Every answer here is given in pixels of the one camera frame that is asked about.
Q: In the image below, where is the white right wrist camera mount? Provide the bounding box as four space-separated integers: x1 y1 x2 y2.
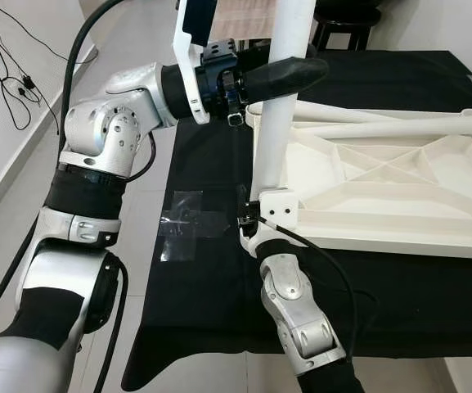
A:
242 187 302 261

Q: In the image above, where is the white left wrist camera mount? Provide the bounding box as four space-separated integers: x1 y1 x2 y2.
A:
173 0 220 125

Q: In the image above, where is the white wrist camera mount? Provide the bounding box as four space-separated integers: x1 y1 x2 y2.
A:
242 187 302 261
173 0 220 125

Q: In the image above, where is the white plastic table leg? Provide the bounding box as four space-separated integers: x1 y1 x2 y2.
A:
299 111 472 140
249 0 318 197
289 98 472 125

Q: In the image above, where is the black power plug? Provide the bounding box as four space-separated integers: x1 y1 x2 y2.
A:
19 74 42 103

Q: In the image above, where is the black wall power cable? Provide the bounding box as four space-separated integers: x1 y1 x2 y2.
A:
0 0 97 136

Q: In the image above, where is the white plastic table top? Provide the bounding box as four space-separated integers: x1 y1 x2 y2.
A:
244 102 472 261

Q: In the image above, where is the beige covered side table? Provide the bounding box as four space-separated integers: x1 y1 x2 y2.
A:
211 0 281 42

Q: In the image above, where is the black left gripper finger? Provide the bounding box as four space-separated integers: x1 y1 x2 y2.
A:
245 57 328 97

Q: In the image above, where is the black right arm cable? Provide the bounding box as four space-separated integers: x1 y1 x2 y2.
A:
252 215 359 361

